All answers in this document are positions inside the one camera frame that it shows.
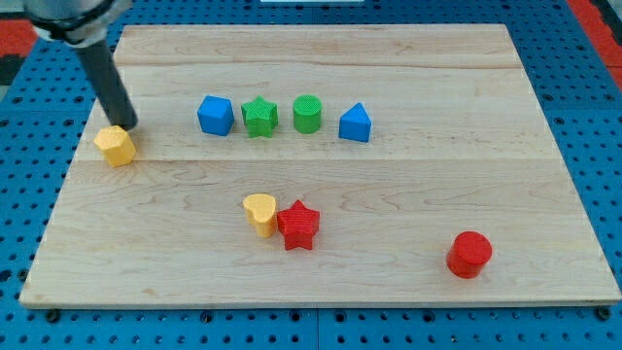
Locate yellow hexagon block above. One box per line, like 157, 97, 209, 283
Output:
93, 125, 136, 167

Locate red cylinder block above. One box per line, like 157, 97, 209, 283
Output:
446, 231, 493, 279

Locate green cylinder block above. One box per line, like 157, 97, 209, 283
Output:
293, 94, 322, 134

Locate red star block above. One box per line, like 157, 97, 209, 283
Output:
277, 200, 321, 250

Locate green star block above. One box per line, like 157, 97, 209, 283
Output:
241, 96, 278, 138

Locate yellow heart block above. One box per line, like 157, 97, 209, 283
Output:
242, 193, 277, 238

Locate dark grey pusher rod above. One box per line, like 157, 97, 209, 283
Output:
75, 40, 138, 130

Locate wooden board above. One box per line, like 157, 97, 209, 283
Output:
19, 24, 621, 309

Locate blue cube block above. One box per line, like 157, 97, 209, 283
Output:
197, 95, 234, 136

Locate blue triangle block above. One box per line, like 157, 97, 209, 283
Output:
338, 103, 372, 143

